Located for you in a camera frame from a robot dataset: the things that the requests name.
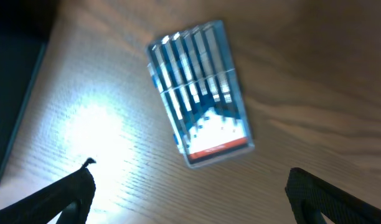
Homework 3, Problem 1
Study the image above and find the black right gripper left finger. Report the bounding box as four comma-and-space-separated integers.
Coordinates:
0, 157, 96, 224

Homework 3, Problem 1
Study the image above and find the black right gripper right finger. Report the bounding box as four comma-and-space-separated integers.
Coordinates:
285, 167, 381, 224

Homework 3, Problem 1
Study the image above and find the clear precision screwdriver set case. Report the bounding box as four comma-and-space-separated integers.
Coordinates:
146, 20, 255, 168

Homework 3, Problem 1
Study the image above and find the black cardboard box with lid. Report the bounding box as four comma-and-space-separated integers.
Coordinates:
0, 0, 60, 181

